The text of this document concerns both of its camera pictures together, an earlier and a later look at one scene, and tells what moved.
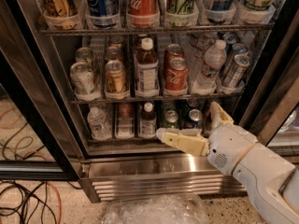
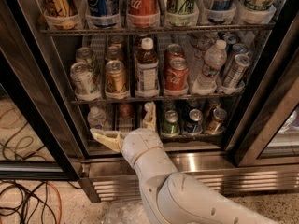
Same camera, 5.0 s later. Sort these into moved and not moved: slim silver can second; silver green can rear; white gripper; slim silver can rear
Moved: white gripper
Not moved: slim silver can second; slim silver can rear; silver green can rear
